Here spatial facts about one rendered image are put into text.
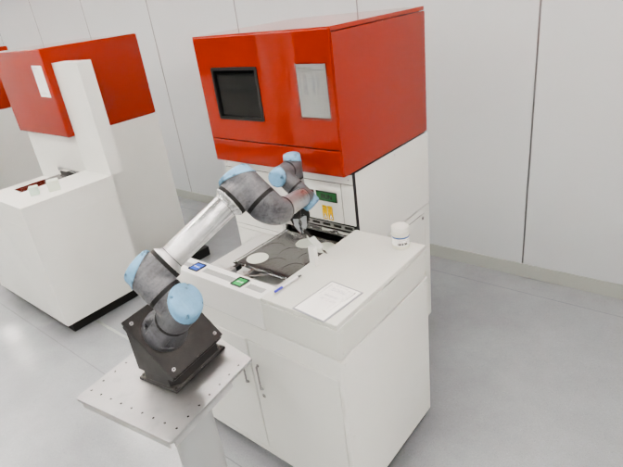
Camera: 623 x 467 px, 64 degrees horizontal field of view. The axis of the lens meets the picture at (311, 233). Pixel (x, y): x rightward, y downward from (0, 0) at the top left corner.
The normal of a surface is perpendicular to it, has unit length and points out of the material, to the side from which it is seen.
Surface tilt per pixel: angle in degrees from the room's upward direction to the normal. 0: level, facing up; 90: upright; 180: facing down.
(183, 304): 52
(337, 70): 90
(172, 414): 0
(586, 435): 0
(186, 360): 45
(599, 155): 90
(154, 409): 0
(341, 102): 90
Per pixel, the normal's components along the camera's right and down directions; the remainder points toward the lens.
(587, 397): -0.12, -0.89
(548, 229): -0.62, 0.40
